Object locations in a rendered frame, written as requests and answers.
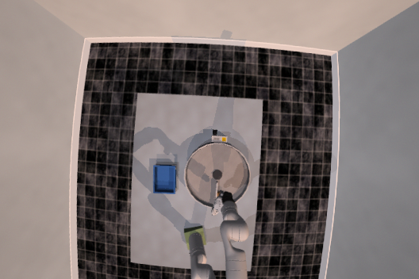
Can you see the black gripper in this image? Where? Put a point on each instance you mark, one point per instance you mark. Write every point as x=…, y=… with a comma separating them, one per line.
x=222, y=202

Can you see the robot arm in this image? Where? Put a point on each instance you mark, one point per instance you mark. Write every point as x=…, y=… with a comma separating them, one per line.
x=233, y=228

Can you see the blue open crate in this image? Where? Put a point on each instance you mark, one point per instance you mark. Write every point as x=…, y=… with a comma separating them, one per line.
x=164, y=178

